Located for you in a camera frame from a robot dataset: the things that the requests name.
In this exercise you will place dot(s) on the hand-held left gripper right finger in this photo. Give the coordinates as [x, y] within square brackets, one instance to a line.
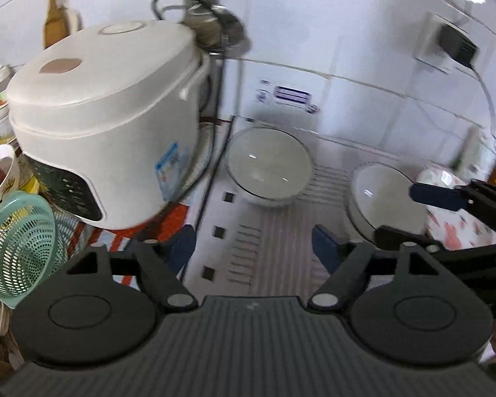
[324, 246]

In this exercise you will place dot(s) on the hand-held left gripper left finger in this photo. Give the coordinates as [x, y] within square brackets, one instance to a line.
[184, 248]

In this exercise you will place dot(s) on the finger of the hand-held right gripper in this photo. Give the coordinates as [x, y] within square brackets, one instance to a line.
[434, 196]
[396, 235]

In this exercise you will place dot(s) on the white bowl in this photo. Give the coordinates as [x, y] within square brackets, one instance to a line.
[268, 165]
[380, 198]

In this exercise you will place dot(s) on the floral patterned bowl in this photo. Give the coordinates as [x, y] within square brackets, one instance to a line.
[442, 175]

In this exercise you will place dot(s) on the red striped cloth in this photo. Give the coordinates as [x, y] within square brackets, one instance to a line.
[169, 219]

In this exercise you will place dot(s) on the clear printed plastic bag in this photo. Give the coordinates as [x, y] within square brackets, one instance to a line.
[475, 153]

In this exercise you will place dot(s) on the black power adapter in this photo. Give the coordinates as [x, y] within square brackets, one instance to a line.
[456, 43]

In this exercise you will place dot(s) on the green plastic strainer basket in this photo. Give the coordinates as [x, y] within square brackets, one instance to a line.
[20, 248]

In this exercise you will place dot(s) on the white rice cooker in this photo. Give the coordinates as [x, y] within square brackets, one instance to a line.
[107, 103]

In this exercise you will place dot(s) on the printed bowl with food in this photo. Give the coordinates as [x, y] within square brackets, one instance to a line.
[6, 190]

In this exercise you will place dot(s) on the wooden spatula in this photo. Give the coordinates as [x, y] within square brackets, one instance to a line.
[58, 20]

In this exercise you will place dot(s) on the white wall socket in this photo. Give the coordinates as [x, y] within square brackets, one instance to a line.
[428, 45]

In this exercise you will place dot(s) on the wall sticker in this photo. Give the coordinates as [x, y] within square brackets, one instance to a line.
[291, 95]

